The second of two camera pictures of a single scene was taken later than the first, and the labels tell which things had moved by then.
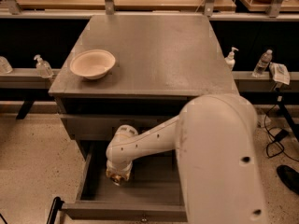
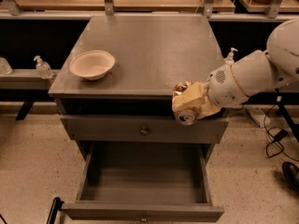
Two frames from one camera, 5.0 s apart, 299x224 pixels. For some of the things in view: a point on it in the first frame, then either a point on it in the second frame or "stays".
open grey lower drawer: (154, 191) stays
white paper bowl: (92, 63) stays
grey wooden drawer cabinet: (136, 71) stays
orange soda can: (117, 177) → (183, 117)
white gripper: (119, 174) → (221, 87)
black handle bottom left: (54, 210) stays
